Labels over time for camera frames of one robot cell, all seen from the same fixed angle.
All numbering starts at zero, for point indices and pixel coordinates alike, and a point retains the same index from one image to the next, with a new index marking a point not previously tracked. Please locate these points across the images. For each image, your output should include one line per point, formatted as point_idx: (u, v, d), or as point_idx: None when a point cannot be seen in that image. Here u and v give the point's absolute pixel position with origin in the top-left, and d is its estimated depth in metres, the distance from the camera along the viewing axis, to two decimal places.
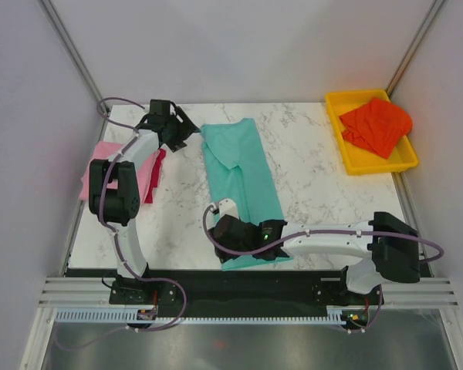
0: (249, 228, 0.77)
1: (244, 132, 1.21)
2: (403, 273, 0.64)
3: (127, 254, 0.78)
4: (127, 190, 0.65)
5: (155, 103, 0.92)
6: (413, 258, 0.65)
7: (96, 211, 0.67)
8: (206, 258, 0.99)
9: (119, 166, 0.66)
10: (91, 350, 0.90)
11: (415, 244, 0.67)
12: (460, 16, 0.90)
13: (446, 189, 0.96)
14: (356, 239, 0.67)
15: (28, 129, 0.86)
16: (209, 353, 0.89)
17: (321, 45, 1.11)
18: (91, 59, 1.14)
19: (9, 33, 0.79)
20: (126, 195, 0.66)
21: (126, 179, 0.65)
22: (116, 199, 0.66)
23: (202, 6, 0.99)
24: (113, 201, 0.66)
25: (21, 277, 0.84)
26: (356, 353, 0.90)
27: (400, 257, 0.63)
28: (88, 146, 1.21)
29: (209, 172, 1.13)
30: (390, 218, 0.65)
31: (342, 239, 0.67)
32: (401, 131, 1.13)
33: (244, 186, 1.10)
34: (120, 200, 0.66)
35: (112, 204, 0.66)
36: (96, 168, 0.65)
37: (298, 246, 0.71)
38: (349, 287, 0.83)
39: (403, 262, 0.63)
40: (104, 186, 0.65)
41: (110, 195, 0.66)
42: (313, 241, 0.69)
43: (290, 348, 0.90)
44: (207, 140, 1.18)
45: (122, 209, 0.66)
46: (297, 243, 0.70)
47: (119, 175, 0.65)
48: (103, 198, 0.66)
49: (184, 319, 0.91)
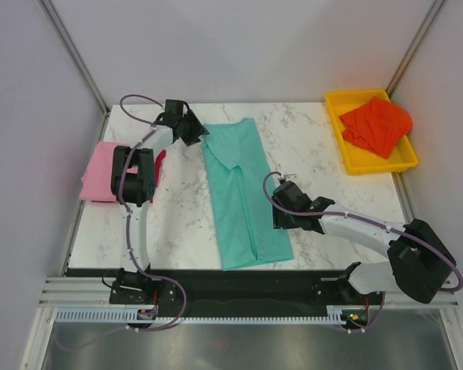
0: (302, 198, 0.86)
1: (244, 132, 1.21)
2: (417, 285, 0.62)
3: (135, 242, 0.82)
4: (147, 173, 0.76)
5: (170, 102, 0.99)
6: (437, 279, 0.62)
7: (116, 193, 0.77)
8: (206, 257, 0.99)
9: (139, 152, 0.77)
10: (91, 350, 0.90)
11: (447, 270, 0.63)
12: (461, 15, 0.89)
13: (447, 189, 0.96)
14: (384, 233, 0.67)
15: (27, 129, 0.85)
16: (210, 353, 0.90)
17: (321, 45, 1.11)
18: (92, 59, 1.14)
19: (9, 33, 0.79)
20: (144, 177, 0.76)
21: (145, 163, 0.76)
22: (135, 182, 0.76)
23: (203, 6, 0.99)
24: (132, 184, 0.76)
25: (21, 276, 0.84)
26: (356, 353, 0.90)
27: (420, 267, 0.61)
28: (88, 145, 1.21)
29: (209, 173, 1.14)
30: (427, 230, 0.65)
31: (370, 229, 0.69)
32: (401, 131, 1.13)
33: (244, 186, 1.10)
34: (139, 182, 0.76)
35: (131, 186, 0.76)
36: (119, 154, 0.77)
37: (333, 223, 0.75)
38: (351, 280, 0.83)
39: (421, 274, 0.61)
40: (125, 170, 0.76)
41: (130, 179, 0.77)
42: (346, 223, 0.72)
43: (290, 348, 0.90)
44: (208, 140, 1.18)
45: (140, 190, 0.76)
46: (332, 220, 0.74)
47: (140, 159, 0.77)
48: (124, 181, 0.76)
49: (184, 319, 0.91)
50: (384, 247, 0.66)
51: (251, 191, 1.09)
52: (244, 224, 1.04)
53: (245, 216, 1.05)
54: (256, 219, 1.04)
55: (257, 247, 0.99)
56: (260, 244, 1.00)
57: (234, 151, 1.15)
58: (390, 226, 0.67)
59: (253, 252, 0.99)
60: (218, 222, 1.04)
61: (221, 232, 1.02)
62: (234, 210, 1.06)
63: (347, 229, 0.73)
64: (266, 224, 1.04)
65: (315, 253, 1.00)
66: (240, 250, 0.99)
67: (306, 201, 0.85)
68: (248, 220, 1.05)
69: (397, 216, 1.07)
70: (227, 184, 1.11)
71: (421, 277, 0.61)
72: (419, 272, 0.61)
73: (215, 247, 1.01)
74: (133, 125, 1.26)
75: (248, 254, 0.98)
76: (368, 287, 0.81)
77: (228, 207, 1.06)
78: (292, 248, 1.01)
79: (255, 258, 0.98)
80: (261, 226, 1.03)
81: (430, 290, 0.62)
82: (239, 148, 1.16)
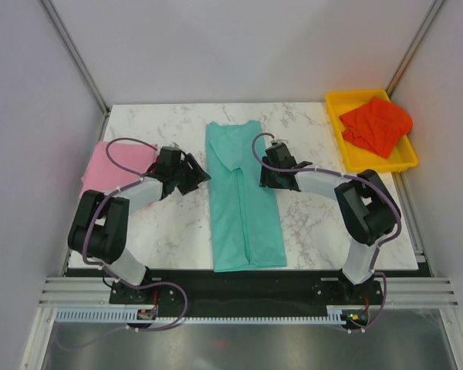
0: (289, 159, 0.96)
1: (248, 133, 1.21)
2: (356, 223, 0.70)
3: (120, 272, 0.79)
4: (113, 227, 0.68)
5: (165, 153, 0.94)
6: (378, 224, 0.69)
7: (81, 249, 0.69)
8: (206, 258, 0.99)
9: (113, 200, 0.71)
10: (92, 350, 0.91)
11: (393, 220, 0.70)
12: (461, 16, 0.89)
13: (445, 189, 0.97)
14: (338, 179, 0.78)
15: (27, 129, 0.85)
16: (209, 352, 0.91)
17: (321, 46, 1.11)
18: (91, 59, 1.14)
19: (7, 32, 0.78)
20: (110, 231, 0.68)
21: (114, 216, 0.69)
22: (100, 236, 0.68)
23: (203, 5, 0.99)
24: (97, 238, 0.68)
25: (22, 277, 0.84)
26: (356, 353, 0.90)
27: (356, 206, 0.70)
28: (88, 145, 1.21)
29: (210, 173, 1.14)
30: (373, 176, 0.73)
31: (329, 178, 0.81)
32: (401, 131, 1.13)
33: (242, 188, 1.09)
34: (104, 236, 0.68)
35: (96, 241, 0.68)
36: (87, 201, 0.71)
37: (306, 179, 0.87)
38: (344, 270, 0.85)
39: (359, 210, 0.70)
40: (92, 222, 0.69)
41: (96, 233, 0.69)
42: (315, 177, 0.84)
43: (290, 348, 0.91)
44: (211, 140, 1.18)
45: (106, 246, 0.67)
46: (305, 176, 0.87)
47: (109, 210, 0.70)
48: (89, 234, 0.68)
49: (186, 319, 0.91)
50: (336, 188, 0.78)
51: (251, 192, 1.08)
52: (239, 227, 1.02)
53: (242, 216, 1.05)
54: (252, 222, 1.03)
55: (250, 252, 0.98)
56: (254, 248, 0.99)
57: (236, 152, 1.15)
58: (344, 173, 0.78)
59: (247, 256, 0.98)
60: (216, 222, 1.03)
61: (216, 233, 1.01)
62: (233, 210, 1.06)
63: (317, 183, 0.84)
64: (262, 228, 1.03)
65: (315, 254, 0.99)
66: (234, 253, 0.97)
67: (292, 164, 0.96)
68: (244, 223, 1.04)
69: None
70: (227, 184, 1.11)
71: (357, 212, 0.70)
72: (356, 208, 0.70)
73: (210, 249, 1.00)
74: (133, 125, 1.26)
75: (242, 258, 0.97)
76: (359, 274, 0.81)
77: (226, 207, 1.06)
78: (292, 249, 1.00)
79: (248, 263, 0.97)
80: (256, 230, 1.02)
81: (367, 230, 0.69)
82: (241, 149, 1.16)
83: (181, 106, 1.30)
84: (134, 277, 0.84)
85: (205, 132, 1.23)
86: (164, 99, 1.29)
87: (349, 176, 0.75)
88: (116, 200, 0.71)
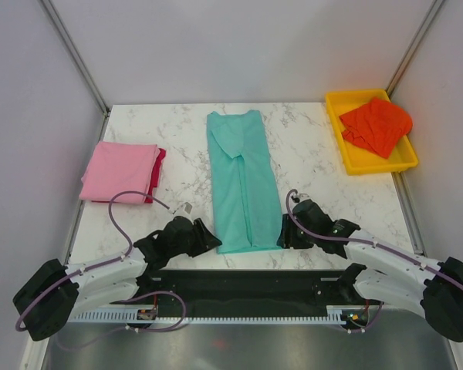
0: (324, 219, 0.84)
1: (249, 122, 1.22)
2: (448, 324, 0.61)
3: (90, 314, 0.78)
4: (51, 313, 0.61)
5: (169, 228, 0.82)
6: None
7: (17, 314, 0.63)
8: (206, 257, 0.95)
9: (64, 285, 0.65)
10: (92, 350, 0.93)
11: None
12: (462, 16, 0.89)
13: (446, 190, 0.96)
14: (417, 270, 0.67)
15: (25, 129, 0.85)
16: (210, 352, 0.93)
17: (321, 46, 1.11)
18: (90, 58, 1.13)
19: (7, 32, 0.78)
20: (49, 314, 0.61)
21: (58, 302, 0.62)
22: (38, 311, 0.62)
23: (203, 5, 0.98)
24: (34, 312, 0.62)
25: (21, 277, 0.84)
26: (355, 353, 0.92)
27: (451, 307, 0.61)
28: (88, 146, 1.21)
29: (211, 160, 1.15)
30: None
31: (403, 264, 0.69)
32: (401, 131, 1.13)
33: (244, 174, 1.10)
34: (40, 314, 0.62)
35: (32, 314, 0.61)
36: (46, 270, 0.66)
37: (359, 252, 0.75)
38: (356, 283, 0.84)
39: (453, 311, 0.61)
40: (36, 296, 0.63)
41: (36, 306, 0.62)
42: (373, 255, 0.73)
43: (290, 348, 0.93)
44: (214, 129, 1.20)
45: (38, 325, 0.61)
46: (359, 249, 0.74)
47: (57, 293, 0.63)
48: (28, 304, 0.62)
49: (192, 319, 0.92)
50: (417, 285, 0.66)
51: (251, 181, 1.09)
52: (241, 210, 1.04)
53: (243, 203, 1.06)
54: (253, 206, 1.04)
55: (252, 233, 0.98)
56: (255, 232, 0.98)
57: (237, 140, 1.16)
58: (424, 264, 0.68)
59: (248, 238, 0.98)
60: (217, 207, 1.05)
61: (219, 218, 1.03)
62: (234, 196, 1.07)
63: (374, 260, 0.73)
64: (264, 213, 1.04)
65: (315, 253, 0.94)
66: (236, 236, 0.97)
67: (326, 223, 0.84)
68: (245, 206, 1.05)
69: (399, 216, 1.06)
70: (228, 172, 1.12)
71: (456, 315, 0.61)
72: (450, 310, 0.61)
73: (214, 231, 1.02)
74: (133, 125, 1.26)
75: (244, 240, 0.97)
76: (372, 294, 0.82)
77: (227, 195, 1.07)
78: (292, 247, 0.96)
79: (250, 244, 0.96)
80: (257, 213, 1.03)
81: (461, 331, 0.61)
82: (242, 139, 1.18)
83: (181, 106, 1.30)
84: (125, 294, 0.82)
85: (206, 123, 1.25)
86: (163, 99, 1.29)
87: (432, 270, 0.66)
88: (65, 288, 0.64)
